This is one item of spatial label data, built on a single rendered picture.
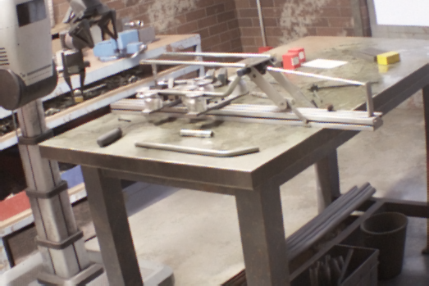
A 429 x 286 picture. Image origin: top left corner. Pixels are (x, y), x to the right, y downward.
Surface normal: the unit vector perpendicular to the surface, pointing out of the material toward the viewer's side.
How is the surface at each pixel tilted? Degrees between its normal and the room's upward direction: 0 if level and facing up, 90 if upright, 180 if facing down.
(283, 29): 90
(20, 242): 90
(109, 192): 90
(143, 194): 90
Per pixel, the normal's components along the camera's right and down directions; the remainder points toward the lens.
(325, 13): -0.62, 0.30
